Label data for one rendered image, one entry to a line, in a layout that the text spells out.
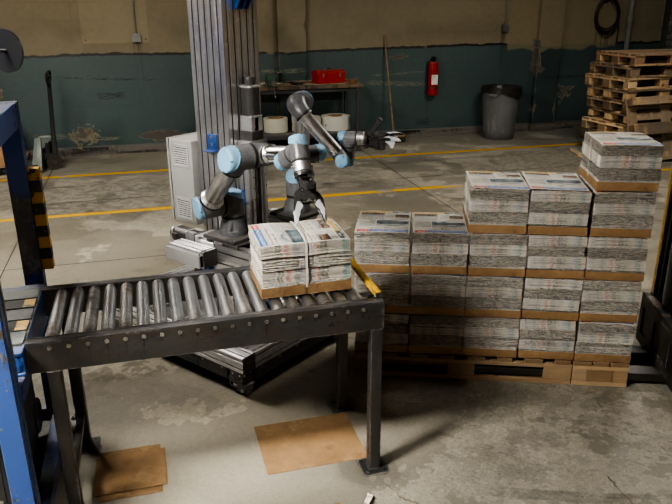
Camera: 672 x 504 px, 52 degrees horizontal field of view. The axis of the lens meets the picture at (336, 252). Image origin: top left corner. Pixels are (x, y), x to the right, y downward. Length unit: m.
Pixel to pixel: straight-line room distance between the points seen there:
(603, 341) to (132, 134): 7.39
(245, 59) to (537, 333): 2.07
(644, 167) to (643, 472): 1.39
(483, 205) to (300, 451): 1.47
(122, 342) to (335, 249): 0.89
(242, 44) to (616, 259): 2.16
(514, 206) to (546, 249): 0.28
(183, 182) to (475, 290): 1.68
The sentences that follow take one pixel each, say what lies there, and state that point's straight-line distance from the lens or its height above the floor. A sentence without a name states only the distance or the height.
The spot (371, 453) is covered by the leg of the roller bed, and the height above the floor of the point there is 0.09.
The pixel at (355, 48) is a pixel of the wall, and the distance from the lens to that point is 10.19.
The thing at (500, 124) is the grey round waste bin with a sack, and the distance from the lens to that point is 10.50.
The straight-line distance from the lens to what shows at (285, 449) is 3.29.
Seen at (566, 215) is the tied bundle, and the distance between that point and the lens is 3.56.
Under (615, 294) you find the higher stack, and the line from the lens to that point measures 3.76.
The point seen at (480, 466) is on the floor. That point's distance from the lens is 3.24.
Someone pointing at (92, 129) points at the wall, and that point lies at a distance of 9.87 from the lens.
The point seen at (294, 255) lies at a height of 0.98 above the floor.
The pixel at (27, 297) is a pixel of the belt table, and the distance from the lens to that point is 3.08.
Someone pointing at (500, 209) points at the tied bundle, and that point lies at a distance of 3.50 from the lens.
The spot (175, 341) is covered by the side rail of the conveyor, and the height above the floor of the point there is 0.74.
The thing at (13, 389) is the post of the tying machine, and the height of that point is 0.74.
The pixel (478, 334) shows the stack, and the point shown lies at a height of 0.27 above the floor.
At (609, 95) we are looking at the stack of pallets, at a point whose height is 0.77.
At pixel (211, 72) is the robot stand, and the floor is 1.59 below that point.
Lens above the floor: 1.93
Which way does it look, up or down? 20 degrees down
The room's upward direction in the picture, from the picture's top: straight up
